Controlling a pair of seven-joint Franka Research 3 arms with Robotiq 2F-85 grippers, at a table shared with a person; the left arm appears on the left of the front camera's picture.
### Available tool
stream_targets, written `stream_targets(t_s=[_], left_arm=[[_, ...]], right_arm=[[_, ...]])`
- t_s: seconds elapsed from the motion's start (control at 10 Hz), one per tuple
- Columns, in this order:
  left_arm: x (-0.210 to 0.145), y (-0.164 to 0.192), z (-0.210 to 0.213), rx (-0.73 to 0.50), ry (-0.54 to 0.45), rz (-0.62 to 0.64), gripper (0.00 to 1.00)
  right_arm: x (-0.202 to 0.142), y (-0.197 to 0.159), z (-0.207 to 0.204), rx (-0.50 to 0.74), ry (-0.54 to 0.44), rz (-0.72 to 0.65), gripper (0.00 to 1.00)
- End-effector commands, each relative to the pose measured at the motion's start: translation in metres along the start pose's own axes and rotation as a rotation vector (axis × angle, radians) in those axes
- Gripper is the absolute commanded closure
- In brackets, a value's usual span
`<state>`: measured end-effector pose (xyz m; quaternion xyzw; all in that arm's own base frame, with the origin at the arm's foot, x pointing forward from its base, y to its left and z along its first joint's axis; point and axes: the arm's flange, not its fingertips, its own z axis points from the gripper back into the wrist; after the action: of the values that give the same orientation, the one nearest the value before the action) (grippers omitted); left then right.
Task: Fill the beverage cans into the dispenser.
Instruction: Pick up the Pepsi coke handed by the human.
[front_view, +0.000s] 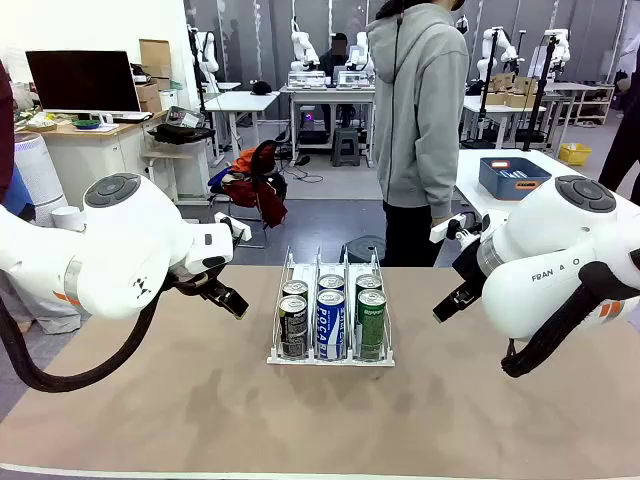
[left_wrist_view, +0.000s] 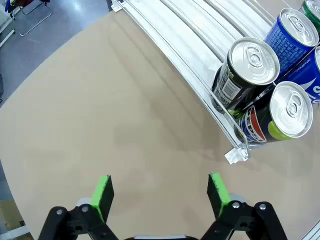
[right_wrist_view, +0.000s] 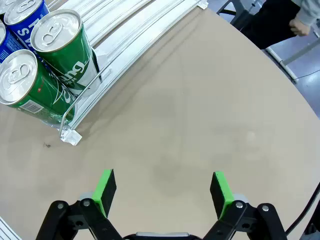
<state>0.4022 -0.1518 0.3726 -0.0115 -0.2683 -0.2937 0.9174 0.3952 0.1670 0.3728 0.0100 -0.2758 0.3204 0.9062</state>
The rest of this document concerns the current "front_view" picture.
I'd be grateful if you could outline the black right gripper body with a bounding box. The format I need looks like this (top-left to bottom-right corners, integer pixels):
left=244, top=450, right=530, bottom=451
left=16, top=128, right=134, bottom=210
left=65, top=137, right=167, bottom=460
left=451, top=238, right=495, bottom=302

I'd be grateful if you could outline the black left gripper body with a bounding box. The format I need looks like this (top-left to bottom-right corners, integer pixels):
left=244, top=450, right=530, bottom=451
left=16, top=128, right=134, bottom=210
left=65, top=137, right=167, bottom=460
left=168, top=266, right=227, bottom=300

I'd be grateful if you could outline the blue bin with orange handles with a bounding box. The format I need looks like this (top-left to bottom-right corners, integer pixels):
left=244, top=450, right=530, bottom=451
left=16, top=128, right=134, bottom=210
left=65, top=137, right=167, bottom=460
left=478, top=157, right=553, bottom=203

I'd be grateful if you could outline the person's right forearm grey sleeve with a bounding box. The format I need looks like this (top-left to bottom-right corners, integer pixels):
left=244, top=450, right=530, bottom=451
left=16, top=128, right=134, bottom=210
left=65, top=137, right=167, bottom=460
left=428, top=144, right=470, bottom=220

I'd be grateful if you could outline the black beverage can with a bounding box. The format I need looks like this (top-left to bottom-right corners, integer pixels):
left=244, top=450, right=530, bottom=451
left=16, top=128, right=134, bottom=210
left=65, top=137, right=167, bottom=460
left=279, top=294, right=310, bottom=360
left=281, top=279, right=310, bottom=301

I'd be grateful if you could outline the green beverage can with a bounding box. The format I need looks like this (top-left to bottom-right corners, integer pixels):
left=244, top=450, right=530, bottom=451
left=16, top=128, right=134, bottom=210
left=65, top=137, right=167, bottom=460
left=354, top=273, right=384, bottom=296
left=356, top=288, right=389, bottom=361

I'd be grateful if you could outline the large white table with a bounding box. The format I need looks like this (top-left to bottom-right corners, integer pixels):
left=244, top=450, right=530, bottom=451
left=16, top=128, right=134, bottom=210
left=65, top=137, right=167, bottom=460
left=452, top=148, right=640, bottom=221

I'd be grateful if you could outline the dark grey round stool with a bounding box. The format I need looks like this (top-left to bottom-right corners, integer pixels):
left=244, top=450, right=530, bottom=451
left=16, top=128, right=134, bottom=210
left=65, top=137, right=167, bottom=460
left=343, top=234, right=388, bottom=265

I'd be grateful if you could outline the red jacket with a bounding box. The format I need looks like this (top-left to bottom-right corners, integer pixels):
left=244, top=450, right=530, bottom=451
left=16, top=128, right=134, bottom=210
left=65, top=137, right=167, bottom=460
left=221, top=172, right=290, bottom=230

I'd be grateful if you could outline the small wooden side table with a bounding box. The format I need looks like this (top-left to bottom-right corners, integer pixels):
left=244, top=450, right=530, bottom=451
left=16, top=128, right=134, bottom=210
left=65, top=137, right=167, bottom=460
left=141, top=148, right=212, bottom=202

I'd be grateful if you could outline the orange garment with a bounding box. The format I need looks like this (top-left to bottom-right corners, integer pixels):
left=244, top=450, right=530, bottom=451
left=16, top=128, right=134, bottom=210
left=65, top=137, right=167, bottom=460
left=228, top=143, right=279, bottom=175

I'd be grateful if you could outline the white cylinder roll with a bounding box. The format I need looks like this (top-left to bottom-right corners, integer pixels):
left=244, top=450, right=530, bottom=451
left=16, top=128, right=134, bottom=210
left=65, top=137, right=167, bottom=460
left=50, top=205, right=88, bottom=233

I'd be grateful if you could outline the black bag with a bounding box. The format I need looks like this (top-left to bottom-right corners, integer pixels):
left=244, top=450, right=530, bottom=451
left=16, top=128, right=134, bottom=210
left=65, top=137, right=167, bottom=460
left=148, top=122, right=217, bottom=147

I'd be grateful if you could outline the yellow plastic basket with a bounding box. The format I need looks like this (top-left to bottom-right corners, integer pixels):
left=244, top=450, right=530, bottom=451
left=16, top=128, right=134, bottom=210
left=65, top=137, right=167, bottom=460
left=558, top=142, right=594, bottom=168

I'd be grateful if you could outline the white background table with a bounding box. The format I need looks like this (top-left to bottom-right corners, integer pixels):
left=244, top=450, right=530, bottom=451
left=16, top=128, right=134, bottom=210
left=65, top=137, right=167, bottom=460
left=461, top=93, right=549, bottom=149

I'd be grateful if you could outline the white cabinet with wooden top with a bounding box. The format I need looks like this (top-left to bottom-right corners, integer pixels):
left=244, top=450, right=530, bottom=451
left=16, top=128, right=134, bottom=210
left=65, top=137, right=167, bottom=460
left=14, top=110, right=174, bottom=209

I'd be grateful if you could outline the grey plastic stool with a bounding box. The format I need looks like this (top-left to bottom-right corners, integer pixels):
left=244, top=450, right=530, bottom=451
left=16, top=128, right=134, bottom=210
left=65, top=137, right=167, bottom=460
left=330, top=127, right=363, bottom=168

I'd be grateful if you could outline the person in grey hoodie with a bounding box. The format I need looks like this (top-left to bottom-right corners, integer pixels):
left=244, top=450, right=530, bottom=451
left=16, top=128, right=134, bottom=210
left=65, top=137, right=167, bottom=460
left=366, top=0, right=471, bottom=269

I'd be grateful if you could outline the small cardboard box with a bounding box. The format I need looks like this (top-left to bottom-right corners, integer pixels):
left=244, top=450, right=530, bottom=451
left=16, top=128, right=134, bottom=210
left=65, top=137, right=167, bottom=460
left=486, top=73, right=517, bottom=107
left=511, top=76, right=540, bottom=109

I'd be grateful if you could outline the black tripod pole stand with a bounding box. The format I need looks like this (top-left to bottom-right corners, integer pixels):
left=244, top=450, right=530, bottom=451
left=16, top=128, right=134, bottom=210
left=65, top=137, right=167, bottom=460
left=521, top=28, right=561, bottom=153
left=459, top=27, right=502, bottom=149

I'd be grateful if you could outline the white background desk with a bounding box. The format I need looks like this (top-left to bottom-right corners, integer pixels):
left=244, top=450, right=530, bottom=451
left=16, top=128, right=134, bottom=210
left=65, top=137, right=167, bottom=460
left=203, top=89, right=282, bottom=169

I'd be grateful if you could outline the person in dark trousers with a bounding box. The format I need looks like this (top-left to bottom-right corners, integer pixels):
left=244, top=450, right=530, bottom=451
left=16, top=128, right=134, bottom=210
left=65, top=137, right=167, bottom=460
left=596, top=37, right=640, bottom=207

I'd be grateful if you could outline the brown cardboard box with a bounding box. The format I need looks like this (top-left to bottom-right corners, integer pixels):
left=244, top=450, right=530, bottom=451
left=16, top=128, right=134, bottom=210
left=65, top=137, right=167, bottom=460
left=134, top=79, right=164, bottom=114

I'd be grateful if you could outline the white air purifier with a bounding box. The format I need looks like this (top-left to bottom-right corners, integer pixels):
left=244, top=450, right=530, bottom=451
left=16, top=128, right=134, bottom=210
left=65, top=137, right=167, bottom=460
left=13, top=131, right=69, bottom=227

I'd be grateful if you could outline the grey background workbench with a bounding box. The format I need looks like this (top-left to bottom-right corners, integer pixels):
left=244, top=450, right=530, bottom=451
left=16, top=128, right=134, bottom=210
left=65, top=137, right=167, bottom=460
left=278, top=82, right=377, bottom=169

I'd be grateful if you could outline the tall flat cardboard box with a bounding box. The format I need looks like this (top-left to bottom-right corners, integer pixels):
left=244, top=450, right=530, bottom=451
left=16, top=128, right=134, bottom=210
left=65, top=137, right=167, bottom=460
left=138, top=38, right=173, bottom=79

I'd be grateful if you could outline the black computer monitor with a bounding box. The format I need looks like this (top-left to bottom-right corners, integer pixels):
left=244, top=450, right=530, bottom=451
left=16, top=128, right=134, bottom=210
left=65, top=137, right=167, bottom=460
left=25, top=49, right=143, bottom=115

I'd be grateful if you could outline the person in red top and grey trousers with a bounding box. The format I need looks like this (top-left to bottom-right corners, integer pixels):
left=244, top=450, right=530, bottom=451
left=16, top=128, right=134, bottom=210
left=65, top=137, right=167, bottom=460
left=0, top=59, right=37, bottom=222

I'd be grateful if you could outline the seated person in dark clothes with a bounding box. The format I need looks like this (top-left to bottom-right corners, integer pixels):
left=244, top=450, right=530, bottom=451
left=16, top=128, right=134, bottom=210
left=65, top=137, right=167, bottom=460
left=318, top=32, right=352, bottom=85

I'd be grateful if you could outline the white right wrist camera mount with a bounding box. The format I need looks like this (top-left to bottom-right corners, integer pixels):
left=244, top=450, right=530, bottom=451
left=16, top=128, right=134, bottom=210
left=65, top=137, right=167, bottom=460
left=428, top=209, right=494, bottom=246

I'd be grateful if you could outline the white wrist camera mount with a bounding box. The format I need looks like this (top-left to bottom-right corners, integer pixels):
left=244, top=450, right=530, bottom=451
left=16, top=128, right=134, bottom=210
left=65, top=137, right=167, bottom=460
left=428, top=209, right=494, bottom=246
left=213, top=211, right=253, bottom=248

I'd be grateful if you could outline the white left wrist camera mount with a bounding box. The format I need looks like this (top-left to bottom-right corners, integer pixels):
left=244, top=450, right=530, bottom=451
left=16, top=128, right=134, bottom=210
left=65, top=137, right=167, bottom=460
left=213, top=211, right=253, bottom=248

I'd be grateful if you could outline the black braided right arm hose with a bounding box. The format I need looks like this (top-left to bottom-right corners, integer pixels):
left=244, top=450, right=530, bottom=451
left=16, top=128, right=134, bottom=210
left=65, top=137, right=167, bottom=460
left=500, top=260, right=640, bottom=380

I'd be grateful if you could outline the white wire can dispenser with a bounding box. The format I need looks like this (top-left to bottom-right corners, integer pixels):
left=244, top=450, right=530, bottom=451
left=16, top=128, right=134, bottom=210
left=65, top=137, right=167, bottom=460
left=266, top=244, right=397, bottom=369

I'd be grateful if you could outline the black metal frame chair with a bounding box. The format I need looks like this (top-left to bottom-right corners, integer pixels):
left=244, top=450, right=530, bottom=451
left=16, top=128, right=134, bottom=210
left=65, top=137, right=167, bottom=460
left=206, top=139, right=290, bottom=250

